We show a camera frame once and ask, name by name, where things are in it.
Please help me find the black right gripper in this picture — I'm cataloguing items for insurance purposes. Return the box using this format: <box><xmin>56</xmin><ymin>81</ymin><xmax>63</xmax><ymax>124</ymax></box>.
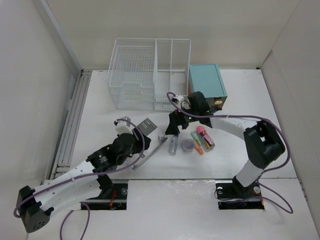
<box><xmin>165</xmin><ymin>104</ymin><xmax>199</xmax><ymax>135</ymax></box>

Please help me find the clear bottle blue cap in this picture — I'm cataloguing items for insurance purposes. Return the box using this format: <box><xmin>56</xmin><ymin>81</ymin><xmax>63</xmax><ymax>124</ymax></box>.
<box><xmin>168</xmin><ymin>135</ymin><xmax>179</xmax><ymax>155</ymax></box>

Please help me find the round clear purple container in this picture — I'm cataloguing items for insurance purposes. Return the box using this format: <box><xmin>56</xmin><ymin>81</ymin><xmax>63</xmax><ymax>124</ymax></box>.
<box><xmin>181</xmin><ymin>139</ymin><xmax>195</xmax><ymax>154</ymax></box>

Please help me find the grey spiral setup guide booklet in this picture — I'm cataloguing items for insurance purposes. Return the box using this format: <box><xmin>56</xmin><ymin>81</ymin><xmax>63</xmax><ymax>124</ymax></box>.
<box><xmin>125</xmin><ymin>118</ymin><xmax>168</xmax><ymax>173</ymax></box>

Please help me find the pink capped marker tube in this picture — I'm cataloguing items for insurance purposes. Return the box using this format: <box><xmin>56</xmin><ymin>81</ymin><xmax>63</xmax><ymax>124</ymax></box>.
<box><xmin>196</xmin><ymin>126</ymin><xmax>215</xmax><ymax>150</ymax></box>

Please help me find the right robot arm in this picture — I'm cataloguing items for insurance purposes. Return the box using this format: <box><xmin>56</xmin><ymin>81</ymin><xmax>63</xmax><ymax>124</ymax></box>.
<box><xmin>165</xmin><ymin>91</ymin><xmax>289</xmax><ymax>198</ymax></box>

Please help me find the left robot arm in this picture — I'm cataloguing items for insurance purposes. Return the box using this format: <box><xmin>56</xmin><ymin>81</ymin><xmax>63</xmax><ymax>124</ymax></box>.
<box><xmin>13</xmin><ymin>133</ymin><xmax>152</xmax><ymax>234</ymax></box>

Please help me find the green highlighter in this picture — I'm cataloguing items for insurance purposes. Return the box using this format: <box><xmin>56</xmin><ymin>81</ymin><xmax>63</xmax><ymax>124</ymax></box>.
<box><xmin>190</xmin><ymin>131</ymin><xmax>202</xmax><ymax>146</ymax></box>

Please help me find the orange highlighter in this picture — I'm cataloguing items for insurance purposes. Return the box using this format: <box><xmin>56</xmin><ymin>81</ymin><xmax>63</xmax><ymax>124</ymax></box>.
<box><xmin>194</xmin><ymin>144</ymin><xmax>204</xmax><ymax>156</ymax></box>

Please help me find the teal orange drawer box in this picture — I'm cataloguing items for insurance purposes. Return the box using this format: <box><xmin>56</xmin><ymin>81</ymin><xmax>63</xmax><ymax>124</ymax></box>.
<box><xmin>188</xmin><ymin>63</ymin><xmax>228</xmax><ymax>109</ymax></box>

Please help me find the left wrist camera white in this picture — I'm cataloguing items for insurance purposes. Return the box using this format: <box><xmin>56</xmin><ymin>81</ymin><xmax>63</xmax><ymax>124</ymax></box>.
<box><xmin>114</xmin><ymin>116</ymin><xmax>134</xmax><ymax>135</ymax></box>

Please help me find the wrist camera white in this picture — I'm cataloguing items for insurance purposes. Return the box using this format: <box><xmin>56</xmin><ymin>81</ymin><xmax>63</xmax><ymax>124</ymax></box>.
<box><xmin>171</xmin><ymin>95</ymin><xmax>185</xmax><ymax>107</ymax></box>
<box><xmin>114</xmin><ymin>116</ymin><xmax>134</xmax><ymax>135</ymax></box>

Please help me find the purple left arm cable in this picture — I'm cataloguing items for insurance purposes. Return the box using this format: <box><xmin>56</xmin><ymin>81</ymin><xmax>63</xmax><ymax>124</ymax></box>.
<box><xmin>13</xmin><ymin>117</ymin><xmax>147</xmax><ymax>240</ymax></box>

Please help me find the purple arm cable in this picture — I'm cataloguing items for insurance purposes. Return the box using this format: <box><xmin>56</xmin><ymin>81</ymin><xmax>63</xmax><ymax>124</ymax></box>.
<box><xmin>166</xmin><ymin>91</ymin><xmax>294</xmax><ymax>215</ymax></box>
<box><xmin>13</xmin><ymin>117</ymin><xmax>147</xmax><ymax>240</ymax></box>

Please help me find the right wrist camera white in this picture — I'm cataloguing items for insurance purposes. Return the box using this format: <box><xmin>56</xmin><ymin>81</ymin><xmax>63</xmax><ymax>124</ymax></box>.
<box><xmin>171</xmin><ymin>95</ymin><xmax>185</xmax><ymax>107</ymax></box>

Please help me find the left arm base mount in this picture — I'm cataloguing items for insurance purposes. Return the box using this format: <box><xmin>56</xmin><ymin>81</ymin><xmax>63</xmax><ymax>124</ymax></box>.
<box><xmin>85</xmin><ymin>180</ymin><xmax>129</xmax><ymax>211</ymax></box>

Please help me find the white wire desk organizer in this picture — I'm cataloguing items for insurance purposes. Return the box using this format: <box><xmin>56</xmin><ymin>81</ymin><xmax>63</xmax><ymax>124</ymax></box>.
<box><xmin>107</xmin><ymin>38</ymin><xmax>191</xmax><ymax>112</ymax></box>

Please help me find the aluminium rail frame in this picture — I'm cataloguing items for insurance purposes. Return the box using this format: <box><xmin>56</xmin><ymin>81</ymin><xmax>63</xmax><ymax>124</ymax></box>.
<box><xmin>48</xmin><ymin>69</ymin><xmax>92</xmax><ymax>180</ymax></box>

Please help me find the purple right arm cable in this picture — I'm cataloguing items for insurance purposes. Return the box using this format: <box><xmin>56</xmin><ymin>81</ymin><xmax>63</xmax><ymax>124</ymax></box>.
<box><xmin>166</xmin><ymin>91</ymin><xmax>294</xmax><ymax>215</ymax></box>

